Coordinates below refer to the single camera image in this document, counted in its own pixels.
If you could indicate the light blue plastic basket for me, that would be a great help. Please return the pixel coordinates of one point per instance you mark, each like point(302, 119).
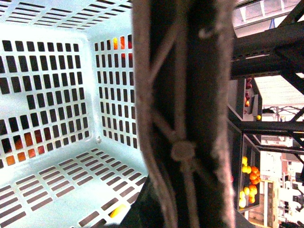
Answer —
point(69, 149)

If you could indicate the pile of oranges and lemons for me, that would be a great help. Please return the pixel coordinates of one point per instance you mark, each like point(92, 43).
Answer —
point(250, 176)

